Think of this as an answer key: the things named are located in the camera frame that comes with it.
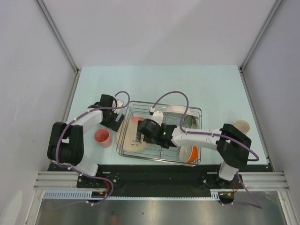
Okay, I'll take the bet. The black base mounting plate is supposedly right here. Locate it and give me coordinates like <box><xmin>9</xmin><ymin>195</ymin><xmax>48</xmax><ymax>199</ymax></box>
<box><xmin>48</xmin><ymin>164</ymin><xmax>274</xmax><ymax>204</ymax></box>

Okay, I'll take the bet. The purple cable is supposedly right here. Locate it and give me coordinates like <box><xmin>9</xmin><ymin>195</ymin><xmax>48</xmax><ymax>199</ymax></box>
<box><xmin>43</xmin><ymin>90</ymin><xmax>131</xmax><ymax>211</ymax></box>
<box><xmin>149</xmin><ymin>90</ymin><xmax>263</xmax><ymax>209</ymax></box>

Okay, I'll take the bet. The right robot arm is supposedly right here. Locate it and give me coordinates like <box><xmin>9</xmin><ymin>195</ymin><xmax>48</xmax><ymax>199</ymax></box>
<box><xmin>137</xmin><ymin>119</ymin><xmax>252</xmax><ymax>188</ymax></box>

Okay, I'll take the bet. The green ceramic bowl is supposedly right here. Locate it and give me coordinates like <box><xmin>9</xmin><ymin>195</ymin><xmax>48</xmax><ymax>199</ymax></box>
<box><xmin>182</xmin><ymin>115</ymin><xmax>199</xmax><ymax>129</ymax></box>

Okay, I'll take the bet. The metal wire dish rack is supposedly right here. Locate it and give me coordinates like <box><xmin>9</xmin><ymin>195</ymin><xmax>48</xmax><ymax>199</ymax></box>
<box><xmin>116</xmin><ymin>101</ymin><xmax>202</xmax><ymax>166</ymax></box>

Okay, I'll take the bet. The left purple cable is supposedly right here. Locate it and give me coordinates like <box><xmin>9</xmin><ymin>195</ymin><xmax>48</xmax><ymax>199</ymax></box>
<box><xmin>43</xmin><ymin>90</ymin><xmax>131</xmax><ymax>211</ymax></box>

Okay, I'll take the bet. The orange and white bowl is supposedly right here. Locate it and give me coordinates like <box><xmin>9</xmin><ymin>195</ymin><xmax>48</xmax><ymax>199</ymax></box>
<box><xmin>179</xmin><ymin>146</ymin><xmax>199</xmax><ymax>163</ymax></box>

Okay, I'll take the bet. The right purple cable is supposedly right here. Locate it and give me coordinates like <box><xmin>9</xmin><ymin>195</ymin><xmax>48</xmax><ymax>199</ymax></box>
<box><xmin>149</xmin><ymin>90</ymin><xmax>263</xmax><ymax>209</ymax></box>

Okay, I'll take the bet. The white deep plate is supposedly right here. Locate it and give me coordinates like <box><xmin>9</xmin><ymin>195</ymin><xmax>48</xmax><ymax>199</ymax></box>
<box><xmin>163</xmin><ymin>105</ymin><xmax>194</xmax><ymax>116</ymax></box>

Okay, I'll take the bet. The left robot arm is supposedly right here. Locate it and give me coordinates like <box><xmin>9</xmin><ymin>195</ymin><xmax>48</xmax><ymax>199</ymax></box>
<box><xmin>47</xmin><ymin>94</ymin><xmax>127</xmax><ymax>188</ymax></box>

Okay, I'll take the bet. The white cable duct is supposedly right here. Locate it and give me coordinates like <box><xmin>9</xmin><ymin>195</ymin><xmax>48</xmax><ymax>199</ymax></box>
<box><xmin>44</xmin><ymin>189</ymin><xmax>235</xmax><ymax>201</ymax></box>

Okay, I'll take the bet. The pink plastic cup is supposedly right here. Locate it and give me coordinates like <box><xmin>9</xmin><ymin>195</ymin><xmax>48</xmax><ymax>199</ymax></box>
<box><xmin>94</xmin><ymin>128</ymin><xmax>112</xmax><ymax>148</ymax></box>

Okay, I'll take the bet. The cream and pink plate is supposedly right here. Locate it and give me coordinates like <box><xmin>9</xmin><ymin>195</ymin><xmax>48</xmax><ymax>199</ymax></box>
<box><xmin>116</xmin><ymin>116</ymin><xmax>150</xmax><ymax>153</ymax></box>

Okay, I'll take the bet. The orange mug with handle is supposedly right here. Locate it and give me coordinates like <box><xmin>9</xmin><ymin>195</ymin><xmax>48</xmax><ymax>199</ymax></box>
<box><xmin>233</xmin><ymin>120</ymin><xmax>250</xmax><ymax>135</ymax></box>

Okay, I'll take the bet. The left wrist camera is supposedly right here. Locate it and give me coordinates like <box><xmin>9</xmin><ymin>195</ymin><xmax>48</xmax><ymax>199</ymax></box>
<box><xmin>112</xmin><ymin>98</ymin><xmax>124</xmax><ymax>111</ymax></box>

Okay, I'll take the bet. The aluminium frame rail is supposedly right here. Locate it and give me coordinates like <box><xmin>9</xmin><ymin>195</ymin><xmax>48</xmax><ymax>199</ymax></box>
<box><xmin>34</xmin><ymin>172</ymin><xmax>289</xmax><ymax>191</ymax></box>

